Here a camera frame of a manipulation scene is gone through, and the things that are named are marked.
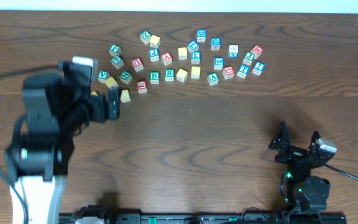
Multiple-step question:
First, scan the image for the yellow K block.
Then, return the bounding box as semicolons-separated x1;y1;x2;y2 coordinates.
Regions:
104;77;118;88

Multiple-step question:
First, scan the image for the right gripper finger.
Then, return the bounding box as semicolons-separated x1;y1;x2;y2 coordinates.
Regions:
310;131;321;145
268;121;290;151

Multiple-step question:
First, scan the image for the red M block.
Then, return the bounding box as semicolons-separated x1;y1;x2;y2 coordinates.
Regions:
251;45;264;60

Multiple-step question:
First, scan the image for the green 7 block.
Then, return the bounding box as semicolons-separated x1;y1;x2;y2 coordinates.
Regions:
111;55;124;69

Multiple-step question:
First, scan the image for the green R block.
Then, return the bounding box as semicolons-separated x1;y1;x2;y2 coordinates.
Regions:
164;68;175;82

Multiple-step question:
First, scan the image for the green j block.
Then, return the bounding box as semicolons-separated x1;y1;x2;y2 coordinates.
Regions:
242;52;255;66
109;44;122;57

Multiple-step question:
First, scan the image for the red U block right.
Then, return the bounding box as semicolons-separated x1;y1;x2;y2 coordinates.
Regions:
223;66;235;80

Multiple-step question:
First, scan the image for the red U block left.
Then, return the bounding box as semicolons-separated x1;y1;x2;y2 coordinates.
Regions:
131;57;144;72

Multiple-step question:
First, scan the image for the green J block right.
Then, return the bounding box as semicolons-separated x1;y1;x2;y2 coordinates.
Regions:
242;52;255;66

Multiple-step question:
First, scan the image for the blue D block right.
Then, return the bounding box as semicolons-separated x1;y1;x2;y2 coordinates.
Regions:
211;37;221;50

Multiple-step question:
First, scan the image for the green V block right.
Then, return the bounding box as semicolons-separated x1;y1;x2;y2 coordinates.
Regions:
207;72;219;86

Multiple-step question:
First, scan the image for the blue 2 block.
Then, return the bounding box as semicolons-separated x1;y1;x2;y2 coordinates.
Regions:
252;61;265;76

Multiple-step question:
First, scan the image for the blue D block top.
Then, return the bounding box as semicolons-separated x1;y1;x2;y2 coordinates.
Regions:
196;29;206;42

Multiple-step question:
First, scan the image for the green V block left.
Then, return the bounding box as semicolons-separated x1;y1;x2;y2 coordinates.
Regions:
98;70;110;83

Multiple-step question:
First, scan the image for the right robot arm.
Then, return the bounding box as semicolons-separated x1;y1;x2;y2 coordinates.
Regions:
268;121;337;213

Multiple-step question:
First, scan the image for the green B block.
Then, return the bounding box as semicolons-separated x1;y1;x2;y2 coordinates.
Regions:
150;71;160;85

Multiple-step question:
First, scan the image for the red u block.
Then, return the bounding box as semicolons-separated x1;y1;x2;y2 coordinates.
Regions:
223;66;235;80
131;57;144;72

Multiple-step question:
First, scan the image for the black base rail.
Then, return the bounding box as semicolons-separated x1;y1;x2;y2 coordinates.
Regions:
59;212;347;224

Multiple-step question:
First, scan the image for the red E block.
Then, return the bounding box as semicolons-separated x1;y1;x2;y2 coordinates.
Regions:
137;80;147;94

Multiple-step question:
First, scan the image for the yellow block near Z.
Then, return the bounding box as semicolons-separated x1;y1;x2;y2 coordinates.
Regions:
149;35;161;49

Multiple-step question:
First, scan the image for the yellow O block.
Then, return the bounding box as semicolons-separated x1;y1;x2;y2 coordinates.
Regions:
191;66;201;79
176;68;188;83

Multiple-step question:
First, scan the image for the green J block left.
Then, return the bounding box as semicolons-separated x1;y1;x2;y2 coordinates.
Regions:
109;44;122;57

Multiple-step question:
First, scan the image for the green Z block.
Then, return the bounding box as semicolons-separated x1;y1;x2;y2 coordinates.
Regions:
140;30;152;45

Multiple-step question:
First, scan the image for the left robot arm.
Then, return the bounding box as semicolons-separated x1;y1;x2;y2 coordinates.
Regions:
5;56;121;223

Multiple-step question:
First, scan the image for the green v block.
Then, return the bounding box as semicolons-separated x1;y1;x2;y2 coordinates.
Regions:
98;70;110;83
207;72;219;86

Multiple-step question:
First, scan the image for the blue d block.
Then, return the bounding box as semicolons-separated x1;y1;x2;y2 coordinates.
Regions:
196;29;206;42
211;37;221;50

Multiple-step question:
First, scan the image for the red A block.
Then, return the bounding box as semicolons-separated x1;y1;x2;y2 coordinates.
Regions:
161;52;173;66

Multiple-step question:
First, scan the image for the blue X block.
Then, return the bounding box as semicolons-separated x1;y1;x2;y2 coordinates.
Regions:
228;45;239;58

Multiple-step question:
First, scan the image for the blue P block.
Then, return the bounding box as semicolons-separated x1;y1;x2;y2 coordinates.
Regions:
149;49;160;62

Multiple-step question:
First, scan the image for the blue 5 block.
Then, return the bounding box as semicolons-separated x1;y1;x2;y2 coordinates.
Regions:
213;57;224;70

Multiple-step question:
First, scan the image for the yellow G block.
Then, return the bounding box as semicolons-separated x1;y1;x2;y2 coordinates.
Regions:
121;90;131;103

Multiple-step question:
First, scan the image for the green N block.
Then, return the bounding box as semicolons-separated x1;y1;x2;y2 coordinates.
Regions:
119;71;132;85

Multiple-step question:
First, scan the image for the blue T block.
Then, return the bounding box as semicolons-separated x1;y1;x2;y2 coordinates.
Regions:
237;64;249;78

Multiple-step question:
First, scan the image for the blue L block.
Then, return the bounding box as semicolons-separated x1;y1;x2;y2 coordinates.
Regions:
187;40;200;53

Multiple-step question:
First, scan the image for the yellow S block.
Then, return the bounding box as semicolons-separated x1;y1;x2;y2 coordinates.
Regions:
178;47;188;60

